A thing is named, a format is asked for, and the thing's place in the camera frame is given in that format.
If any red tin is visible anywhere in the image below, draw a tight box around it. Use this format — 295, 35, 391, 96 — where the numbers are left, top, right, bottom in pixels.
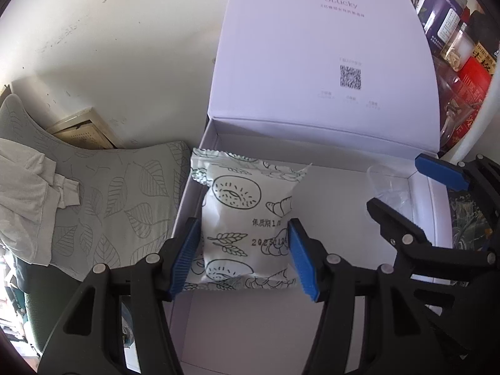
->
457, 57, 493, 102

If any white garment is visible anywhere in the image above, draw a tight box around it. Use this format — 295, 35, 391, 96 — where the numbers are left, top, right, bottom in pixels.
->
0, 137, 84, 264

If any clear jar with pale contents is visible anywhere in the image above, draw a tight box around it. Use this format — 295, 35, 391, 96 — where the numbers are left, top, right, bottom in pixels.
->
441, 23, 479, 71

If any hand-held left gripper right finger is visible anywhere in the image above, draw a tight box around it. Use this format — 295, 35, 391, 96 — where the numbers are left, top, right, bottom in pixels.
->
287, 219, 465, 375

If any beige vent panel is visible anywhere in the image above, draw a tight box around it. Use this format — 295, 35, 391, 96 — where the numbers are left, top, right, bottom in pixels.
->
45, 106, 118, 150

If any clear plastic wrapper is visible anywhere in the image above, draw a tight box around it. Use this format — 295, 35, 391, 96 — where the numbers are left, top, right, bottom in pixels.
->
366, 165, 413, 219

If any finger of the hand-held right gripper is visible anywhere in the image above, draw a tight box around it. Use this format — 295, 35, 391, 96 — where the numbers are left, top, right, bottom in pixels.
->
366, 198, 500, 275
415, 153, 500, 219

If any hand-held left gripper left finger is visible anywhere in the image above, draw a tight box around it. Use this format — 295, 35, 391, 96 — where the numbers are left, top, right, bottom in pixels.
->
37, 217, 202, 375

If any white fruit-print snack packet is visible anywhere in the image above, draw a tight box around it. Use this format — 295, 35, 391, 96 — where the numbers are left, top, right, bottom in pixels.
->
187, 147, 311, 292

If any purple-label clear jar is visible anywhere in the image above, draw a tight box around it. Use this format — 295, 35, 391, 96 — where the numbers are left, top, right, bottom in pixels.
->
406, 0, 469, 55

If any white gift box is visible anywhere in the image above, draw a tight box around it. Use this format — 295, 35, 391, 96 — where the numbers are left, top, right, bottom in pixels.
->
166, 0, 456, 375

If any grey leaf-pattern chair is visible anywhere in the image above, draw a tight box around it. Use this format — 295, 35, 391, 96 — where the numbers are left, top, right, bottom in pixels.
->
0, 93, 193, 358

